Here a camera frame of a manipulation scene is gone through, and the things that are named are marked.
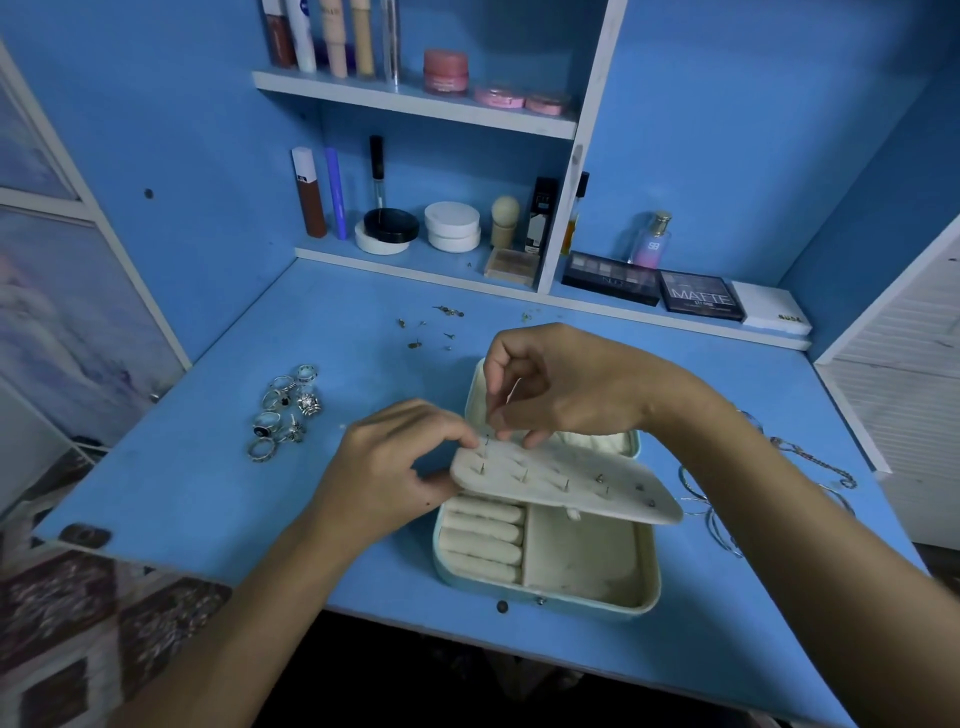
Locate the person's right hand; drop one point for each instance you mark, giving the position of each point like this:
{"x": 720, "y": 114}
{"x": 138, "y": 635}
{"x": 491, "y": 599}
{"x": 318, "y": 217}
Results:
{"x": 593, "y": 383}

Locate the person's left hand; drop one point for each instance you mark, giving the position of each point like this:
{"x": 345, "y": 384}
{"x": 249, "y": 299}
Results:
{"x": 375, "y": 480}

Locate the pile of silver rings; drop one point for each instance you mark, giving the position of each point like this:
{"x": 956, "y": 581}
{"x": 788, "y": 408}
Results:
{"x": 308, "y": 402}

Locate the pile of small earrings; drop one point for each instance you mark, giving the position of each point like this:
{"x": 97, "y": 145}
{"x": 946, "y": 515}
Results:
{"x": 447, "y": 311}

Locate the cream jewellery box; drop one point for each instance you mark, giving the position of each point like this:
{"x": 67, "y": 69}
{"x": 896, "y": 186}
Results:
{"x": 593, "y": 555}

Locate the person's left forearm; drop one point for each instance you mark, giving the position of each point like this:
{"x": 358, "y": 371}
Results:
{"x": 248, "y": 638}

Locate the person's right forearm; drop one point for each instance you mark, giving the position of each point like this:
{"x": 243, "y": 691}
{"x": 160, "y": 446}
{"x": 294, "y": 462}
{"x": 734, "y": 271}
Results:
{"x": 833, "y": 578}

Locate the white flat box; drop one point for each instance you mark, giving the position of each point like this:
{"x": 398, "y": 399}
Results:
{"x": 771, "y": 308}

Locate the person's dark clothing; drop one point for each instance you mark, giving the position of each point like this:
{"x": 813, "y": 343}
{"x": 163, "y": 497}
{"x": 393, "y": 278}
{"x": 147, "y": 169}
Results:
{"x": 510, "y": 675}

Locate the dark eyeshadow palette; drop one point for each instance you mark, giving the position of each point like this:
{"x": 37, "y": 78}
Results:
{"x": 611, "y": 278}

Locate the black lettered eyeshadow palette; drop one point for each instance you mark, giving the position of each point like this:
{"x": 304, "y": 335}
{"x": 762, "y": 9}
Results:
{"x": 701, "y": 294}

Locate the square brown powder compact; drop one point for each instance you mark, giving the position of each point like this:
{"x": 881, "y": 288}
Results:
{"x": 512, "y": 267}

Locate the small pink perfume bottle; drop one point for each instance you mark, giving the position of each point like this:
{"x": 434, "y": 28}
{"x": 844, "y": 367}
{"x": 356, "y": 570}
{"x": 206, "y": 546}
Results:
{"x": 650, "y": 243}

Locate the thin dark cosmetic bottle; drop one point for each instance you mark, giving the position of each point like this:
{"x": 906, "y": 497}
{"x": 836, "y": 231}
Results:
{"x": 573, "y": 218}

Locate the black cosmetic bottle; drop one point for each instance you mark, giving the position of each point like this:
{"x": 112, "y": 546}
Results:
{"x": 542, "y": 215}

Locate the beige makeup sponge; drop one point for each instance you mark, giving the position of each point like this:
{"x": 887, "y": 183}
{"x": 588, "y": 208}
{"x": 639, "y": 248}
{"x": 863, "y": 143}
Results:
{"x": 506, "y": 221}

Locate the white round cream jar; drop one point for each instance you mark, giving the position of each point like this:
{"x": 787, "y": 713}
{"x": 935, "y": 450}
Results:
{"x": 453, "y": 227}

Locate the white bowl black inside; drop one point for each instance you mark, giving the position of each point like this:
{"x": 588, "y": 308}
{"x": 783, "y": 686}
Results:
{"x": 390, "y": 225}

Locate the white shelf unit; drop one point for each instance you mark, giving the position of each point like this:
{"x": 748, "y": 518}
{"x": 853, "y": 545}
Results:
{"x": 588, "y": 120}

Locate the pink flat compact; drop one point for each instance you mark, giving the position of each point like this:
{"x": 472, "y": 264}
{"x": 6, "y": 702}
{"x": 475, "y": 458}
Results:
{"x": 546, "y": 105}
{"x": 500, "y": 98}

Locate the blue cosmetic tube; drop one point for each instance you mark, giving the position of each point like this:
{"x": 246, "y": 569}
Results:
{"x": 336, "y": 195}

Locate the brown lipstick tube white cap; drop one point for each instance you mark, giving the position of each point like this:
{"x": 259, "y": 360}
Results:
{"x": 309, "y": 195}

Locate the black makeup brush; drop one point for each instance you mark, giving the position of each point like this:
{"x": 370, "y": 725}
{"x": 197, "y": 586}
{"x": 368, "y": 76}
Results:
{"x": 377, "y": 168}

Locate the white slatted cabinet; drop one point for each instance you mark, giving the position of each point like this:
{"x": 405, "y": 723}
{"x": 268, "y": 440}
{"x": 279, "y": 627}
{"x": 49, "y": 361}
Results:
{"x": 908, "y": 405}

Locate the pink round jar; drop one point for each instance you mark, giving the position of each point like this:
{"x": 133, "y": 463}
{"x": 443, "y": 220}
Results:
{"x": 446, "y": 71}

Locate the white framed marbled panel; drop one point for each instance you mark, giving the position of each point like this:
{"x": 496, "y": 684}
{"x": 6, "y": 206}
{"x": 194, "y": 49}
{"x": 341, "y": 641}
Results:
{"x": 68, "y": 315}

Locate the short beige cosmetic tube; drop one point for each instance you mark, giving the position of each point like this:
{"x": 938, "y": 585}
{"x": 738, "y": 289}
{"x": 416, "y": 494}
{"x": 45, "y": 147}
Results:
{"x": 363, "y": 38}

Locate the white tube blue label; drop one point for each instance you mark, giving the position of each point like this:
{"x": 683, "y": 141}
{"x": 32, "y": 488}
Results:
{"x": 302, "y": 33}

